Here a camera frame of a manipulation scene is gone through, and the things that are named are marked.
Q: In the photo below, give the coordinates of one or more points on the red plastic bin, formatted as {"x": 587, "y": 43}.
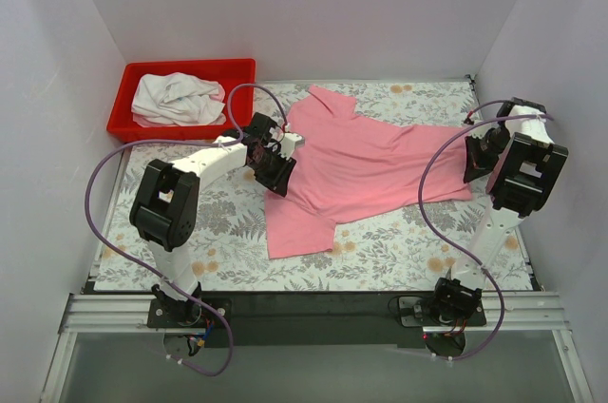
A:
{"x": 229, "y": 73}

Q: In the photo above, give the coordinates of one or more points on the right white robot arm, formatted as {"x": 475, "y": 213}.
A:
{"x": 522, "y": 164}

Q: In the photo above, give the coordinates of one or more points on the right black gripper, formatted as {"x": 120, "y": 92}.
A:
{"x": 475, "y": 163}

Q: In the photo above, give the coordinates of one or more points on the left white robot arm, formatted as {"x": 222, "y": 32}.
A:
{"x": 165, "y": 208}

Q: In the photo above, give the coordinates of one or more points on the aluminium frame rail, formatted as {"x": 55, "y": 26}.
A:
{"x": 106, "y": 314}

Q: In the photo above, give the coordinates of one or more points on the pink t shirt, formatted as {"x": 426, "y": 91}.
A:
{"x": 353, "y": 167}

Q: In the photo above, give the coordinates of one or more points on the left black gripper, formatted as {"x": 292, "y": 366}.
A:
{"x": 277, "y": 175}

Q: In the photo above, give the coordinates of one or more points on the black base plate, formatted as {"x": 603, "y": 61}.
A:
{"x": 334, "y": 318}

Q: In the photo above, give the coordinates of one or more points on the white t shirt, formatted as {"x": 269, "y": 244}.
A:
{"x": 177, "y": 99}

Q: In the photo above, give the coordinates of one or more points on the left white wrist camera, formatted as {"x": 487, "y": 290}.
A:
{"x": 285, "y": 142}

